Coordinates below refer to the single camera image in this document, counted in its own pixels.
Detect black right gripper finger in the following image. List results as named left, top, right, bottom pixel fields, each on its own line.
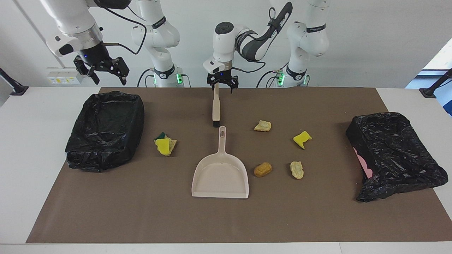
left=73, top=56, right=100, bottom=85
left=108, top=56, right=130, bottom=86

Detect beige hand brush black bristles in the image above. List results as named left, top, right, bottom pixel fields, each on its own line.
left=211, top=83, right=221, bottom=128

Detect yellow sponge piece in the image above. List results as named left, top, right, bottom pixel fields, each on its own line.
left=293, top=131, right=313, bottom=150
left=155, top=138, right=172, bottom=156

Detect brown sponge chunk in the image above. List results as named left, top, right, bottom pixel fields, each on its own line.
left=254, top=162, right=273, bottom=178

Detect beige plastic dustpan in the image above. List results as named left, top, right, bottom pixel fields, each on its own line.
left=191, top=126, right=249, bottom=199

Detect pale rounded sponge chunk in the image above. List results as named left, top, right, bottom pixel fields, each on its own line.
left=290, top=161, right=304, bottom=180

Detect black bag lined bin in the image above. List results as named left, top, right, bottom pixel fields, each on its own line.
left=65, top=91, right=145, bottom=173

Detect pink plastic bin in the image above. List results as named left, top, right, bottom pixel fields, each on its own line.
left=353, top=146, right=374, bottom=179

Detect black bag over pink bin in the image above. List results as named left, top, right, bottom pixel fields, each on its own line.
left=345, top=112, right=449, bottom=202

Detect black clamp stand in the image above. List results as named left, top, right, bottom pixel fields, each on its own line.
left=0, top=68, right=29, bottom=96
left=419, top=68, right=452, bottom=99

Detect brown table mat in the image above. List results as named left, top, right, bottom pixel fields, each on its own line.
left=26, top=87, right=452, bottom=244

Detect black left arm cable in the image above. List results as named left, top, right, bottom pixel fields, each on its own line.
left=231, top=7, right=283, bottom=74

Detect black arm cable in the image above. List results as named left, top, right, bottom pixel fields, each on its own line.
left=94, top=0, right=147, bottom=55
left=231, top=7, right=283, bottom=74

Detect white wall socket box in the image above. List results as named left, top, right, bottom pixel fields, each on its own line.
left=46, top=67, right=85, bottom=85

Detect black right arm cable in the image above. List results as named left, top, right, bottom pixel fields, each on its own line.
left=94, top=0, right=147, bottom=55

